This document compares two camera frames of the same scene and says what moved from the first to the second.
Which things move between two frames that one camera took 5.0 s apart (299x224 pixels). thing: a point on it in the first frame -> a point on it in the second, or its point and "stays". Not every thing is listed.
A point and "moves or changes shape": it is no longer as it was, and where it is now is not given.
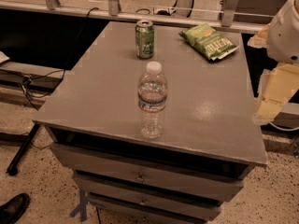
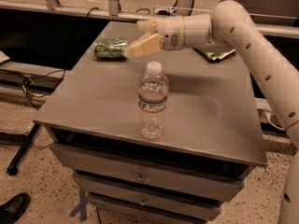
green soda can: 144,35 moves or changes shape
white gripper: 285,36 -> 170,33
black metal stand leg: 13,168 stays
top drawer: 134,169 stays
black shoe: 11,211 stays
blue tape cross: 81,207 stays
